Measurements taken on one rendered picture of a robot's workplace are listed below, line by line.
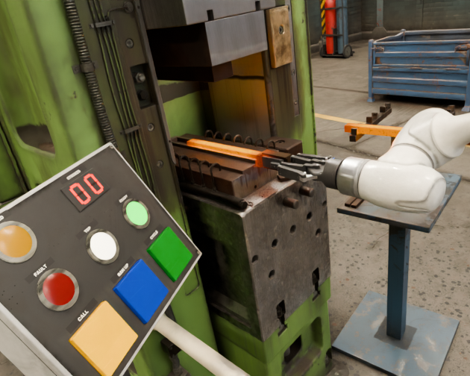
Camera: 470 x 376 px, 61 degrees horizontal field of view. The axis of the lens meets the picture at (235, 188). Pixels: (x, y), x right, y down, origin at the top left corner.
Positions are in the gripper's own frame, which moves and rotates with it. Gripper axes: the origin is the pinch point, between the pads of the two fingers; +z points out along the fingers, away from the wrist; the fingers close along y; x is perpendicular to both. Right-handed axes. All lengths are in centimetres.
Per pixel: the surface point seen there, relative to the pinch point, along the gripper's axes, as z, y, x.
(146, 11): 18.5, -17.4, 40.7
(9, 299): -15, -70, 12
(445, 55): 81, 371, -45
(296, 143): 5.4, 16.5, -1.7
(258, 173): 5.1, -2.0, -3.8
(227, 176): 8.2, -10.6, -1.6
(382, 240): 23, 113, -100
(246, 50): 5.1, -0.4, 28.7
